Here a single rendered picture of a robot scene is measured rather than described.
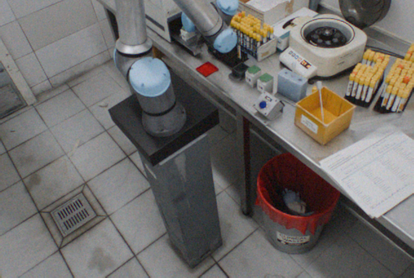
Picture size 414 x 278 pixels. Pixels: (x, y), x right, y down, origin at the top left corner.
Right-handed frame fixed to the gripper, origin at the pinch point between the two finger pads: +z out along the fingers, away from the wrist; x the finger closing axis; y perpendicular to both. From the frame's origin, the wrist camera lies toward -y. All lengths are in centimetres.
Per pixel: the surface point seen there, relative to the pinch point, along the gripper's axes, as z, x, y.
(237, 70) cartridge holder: -5.9, 3.3, 17.4
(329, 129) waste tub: -34, 1, 55
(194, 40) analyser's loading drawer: 3.9, 1.0, -6.1
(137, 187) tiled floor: 93, -42, 24
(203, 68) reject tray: 1.1, -4.9, 7.6
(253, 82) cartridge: -12.1, 2.4, 26.0
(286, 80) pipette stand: -24.1, 6.3, 33.7
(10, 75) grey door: 127, -67, -93
